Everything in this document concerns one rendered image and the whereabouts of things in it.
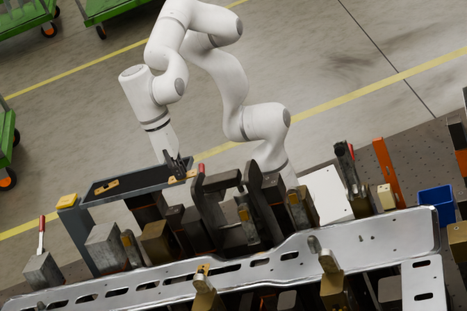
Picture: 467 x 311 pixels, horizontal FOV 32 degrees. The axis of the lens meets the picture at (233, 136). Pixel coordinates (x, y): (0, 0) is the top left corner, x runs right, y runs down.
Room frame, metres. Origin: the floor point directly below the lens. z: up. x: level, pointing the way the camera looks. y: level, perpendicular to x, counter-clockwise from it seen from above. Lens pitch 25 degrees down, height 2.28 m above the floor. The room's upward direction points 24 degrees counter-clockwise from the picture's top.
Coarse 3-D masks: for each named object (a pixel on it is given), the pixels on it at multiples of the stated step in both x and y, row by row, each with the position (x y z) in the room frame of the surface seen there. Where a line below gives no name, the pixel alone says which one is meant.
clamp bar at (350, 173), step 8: (336, 144) 1.97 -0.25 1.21; (344, 144) 1.95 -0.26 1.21; (336, 152) 1.93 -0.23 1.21; (344, 152) 1.93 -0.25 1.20; (344, 160) 1.96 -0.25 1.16; (352, 160) 1.95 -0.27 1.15; (344, 168) 1.96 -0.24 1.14; (352, 168) 1.94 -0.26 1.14; (344, 176) 1.95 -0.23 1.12; (352, 176) 1.95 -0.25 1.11; (352, 184) 1.95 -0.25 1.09; (360, 184) 1.94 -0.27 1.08; (360, 192) 1.93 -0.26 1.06; (352, 200) 1.94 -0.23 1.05
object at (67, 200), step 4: (64, 196) 2.48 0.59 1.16; (68, 196) 2.47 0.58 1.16; (72, 196) 2.45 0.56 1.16; (76, 196) 2.46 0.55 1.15; (60, 200) 2.47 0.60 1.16; (64, 200) 2.46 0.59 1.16; (68, 200) 2.44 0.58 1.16; (72, 200) 2.43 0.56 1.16; (60, 204) 2.44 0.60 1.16; (64, 204) 2.43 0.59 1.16; (68, 204) 2.42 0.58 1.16; (72, 204) 2.42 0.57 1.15; (56, 208) 2.44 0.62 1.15
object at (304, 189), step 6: (300, 186) 2.08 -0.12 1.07; (306, 186) 2.07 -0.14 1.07; (300, 192) 2.05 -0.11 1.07; (306, 192) 2.04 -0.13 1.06; (306, 198) 2.02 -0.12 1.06; (288, 204) 2.02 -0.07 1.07; (306, 204) 2.01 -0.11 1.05; (312, 204) 2.05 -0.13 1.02; (306, 210) 2.01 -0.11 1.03; (312, 210) 2.03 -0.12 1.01; (312, 216) 2.01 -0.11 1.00; (318, 216) 2.06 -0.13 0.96; (312, 222) 2.01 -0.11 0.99; (318, 222) 2.04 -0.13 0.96
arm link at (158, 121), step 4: (164, 112) 2.01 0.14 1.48; (168, 112) 2.03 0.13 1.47; (160, 116) 2.00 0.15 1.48; (164, 116) 2.01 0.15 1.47; (168, 116) 2.02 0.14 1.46; (152, 120) 2.00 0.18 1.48; (156, 120) 2.00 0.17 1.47; (160, 120) 2.00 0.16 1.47; (164, 120) 2.01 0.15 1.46; (140, 124) 2.03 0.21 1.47; (144, 124) 2.01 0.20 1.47; (148, 124) 2.00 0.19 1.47; (152, 124) 2.00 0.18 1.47; (156, 124) 2.00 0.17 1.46; (160, 124) 2.00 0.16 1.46; (144, 128) 2.02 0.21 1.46; (148, 128) 2.01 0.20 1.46; (152, 128) 2.01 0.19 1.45
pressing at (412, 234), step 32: (352, 224) 1.90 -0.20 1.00; (384, 224) 1.84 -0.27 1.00; (416, 224) 1.78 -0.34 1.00; (256, 256) 1.94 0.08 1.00; (352, 256) 1.76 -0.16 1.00; (384, 256) 1.71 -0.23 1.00; (416, 256) 1.66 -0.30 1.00; (64, 288) 2.21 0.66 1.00; (96, 288) 2.13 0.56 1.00; (160, 288) 1.99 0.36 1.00; (192, 288) 1.92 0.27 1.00; (224, 288) 1.87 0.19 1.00
